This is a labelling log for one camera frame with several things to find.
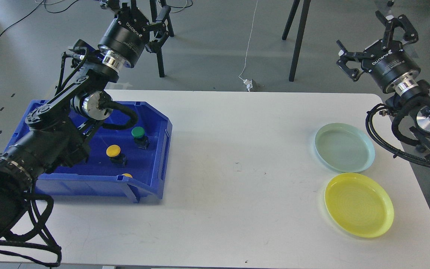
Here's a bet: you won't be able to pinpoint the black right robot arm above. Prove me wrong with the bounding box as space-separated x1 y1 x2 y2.
336 11 430 167

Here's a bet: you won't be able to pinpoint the black floor cable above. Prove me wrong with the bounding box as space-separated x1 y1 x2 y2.
0 0 81 63

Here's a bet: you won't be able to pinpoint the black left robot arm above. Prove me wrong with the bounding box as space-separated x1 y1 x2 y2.
0 0 174 268

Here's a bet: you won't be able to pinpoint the white cable with plug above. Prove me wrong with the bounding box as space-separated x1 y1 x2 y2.
238 0 259 92

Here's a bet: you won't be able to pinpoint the green push button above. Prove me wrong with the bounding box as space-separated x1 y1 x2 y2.
131 126 150 150

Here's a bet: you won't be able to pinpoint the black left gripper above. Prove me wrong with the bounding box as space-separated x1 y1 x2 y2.
98 0 172 68

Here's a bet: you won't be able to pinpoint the blue plastic bin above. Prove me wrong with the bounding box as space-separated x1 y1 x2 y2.
4 99 173 204

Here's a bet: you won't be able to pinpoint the black tripod legs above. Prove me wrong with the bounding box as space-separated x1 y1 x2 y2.
282 0 311 82
149 0 174 78

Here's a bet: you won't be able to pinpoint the black tripod legs left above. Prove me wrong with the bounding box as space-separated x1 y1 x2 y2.
149 0 174 78

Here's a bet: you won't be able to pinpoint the pale green plate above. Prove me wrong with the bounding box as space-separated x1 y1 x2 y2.
314 123 376 173

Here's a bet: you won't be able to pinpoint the black tripod legs right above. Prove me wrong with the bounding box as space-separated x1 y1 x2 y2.
282 0 311 82

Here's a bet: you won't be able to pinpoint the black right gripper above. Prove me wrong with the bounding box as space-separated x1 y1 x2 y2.
336 10 421 94

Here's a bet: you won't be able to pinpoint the yellow plate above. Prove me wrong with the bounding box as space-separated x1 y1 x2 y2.
324 173 395 238

